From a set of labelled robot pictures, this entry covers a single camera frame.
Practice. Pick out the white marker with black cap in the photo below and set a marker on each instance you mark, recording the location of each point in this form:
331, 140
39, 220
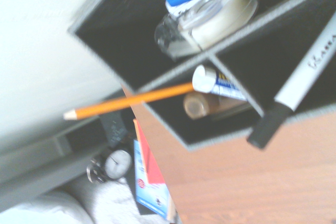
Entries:
296, 87

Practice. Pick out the gray fabric desk organizer holder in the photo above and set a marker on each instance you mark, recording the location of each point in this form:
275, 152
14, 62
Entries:
118, 37

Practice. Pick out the small brown bottle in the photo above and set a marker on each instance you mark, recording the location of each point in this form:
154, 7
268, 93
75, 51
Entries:
194, 106

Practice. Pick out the white and blue glue stick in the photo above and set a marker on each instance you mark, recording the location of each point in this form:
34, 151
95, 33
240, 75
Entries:
210, 79

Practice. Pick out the orange pencil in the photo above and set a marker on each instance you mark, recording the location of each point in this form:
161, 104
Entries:
118, 103

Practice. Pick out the black remote control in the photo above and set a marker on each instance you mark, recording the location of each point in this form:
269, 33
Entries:
114, 129

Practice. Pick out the red book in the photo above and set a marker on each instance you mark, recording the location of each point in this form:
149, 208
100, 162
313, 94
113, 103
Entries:
151, 161

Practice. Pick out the small round alarm clock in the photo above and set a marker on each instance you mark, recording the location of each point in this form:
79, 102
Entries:
118, 164

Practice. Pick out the clear tape roll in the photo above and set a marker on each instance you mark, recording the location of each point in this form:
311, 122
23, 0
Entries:
223, 22

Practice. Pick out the blue and white booklet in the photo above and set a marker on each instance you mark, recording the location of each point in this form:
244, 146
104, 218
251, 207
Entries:
149, 197

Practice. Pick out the black side table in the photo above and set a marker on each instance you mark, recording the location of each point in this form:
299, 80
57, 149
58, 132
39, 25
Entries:
65, 155

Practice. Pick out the white cloth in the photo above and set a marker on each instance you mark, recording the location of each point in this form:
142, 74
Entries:
78, 205

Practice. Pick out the wooden desk with black frame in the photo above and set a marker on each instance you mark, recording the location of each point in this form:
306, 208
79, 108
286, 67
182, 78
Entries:
249, 176

